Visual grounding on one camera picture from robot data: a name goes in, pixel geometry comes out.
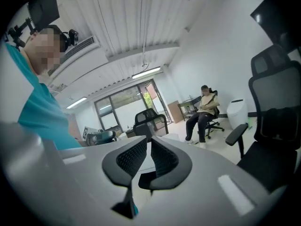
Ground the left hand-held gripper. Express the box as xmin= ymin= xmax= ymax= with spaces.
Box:
xmin=82 ymin=126 xmax=118 ymax=147

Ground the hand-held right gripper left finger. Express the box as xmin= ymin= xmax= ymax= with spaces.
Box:
xmin=102 ymin=135 xmax=148 ymax=219

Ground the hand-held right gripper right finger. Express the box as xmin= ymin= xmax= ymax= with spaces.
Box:
xmin=138 ymin=135 xmax=193 ymax=195

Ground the grey cushion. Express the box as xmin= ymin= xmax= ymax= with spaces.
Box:
xmin=0 ymin=121 xmax=82 ymax=226

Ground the small black office chair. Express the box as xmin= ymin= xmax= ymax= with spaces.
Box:
xmin=132 ymin=108 xmax=169 ymax=141

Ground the long ceiling light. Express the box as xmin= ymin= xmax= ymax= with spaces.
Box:
xmin=131 ymin=66 xmax=162 ymax=80
xmin=66 ymin=97 xmax=88 ymax=109

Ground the black-framed glass door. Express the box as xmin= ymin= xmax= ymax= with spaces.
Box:
xmin=94 ymin=78 xmax=170 ymax=132

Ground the brown cardboard box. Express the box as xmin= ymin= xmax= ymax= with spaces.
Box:
xmin=167 ymin=100 xmax=185 ymax=124

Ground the dark metal shelf table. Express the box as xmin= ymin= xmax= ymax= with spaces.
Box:
xmin=177 ymin=96 xmax=203 ymax=122

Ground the person's teal shirt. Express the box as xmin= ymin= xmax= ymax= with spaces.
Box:
xmin=5 ymin=42 xmax=83 ymax=150

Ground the white rounded bin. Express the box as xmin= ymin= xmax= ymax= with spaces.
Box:
xmin=226 ymin=98 xmax=249 ymax=130

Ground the white ceiling air conditioner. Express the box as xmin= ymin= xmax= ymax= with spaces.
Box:
xmin=47 ymin=34 xmax=109 ymax=85

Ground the person's head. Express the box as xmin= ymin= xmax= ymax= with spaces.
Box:
xmin=23 ymin=24 xmax=68 ymax=75

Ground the large black mesh office chair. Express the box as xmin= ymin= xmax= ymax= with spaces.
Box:
xmin=225 ymin=44 xmax=301 ymax=193

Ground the black monitor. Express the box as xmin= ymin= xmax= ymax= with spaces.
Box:
xmin=27 ymin=0 xmax=61 ymax=31

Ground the black head camera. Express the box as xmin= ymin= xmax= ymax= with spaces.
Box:
xmin=61 ymin=28 xmax=79 ymax=48

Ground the hanging white cable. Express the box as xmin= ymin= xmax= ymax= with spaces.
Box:
xmin=140 ymin=0 xmax=151 ymax=68

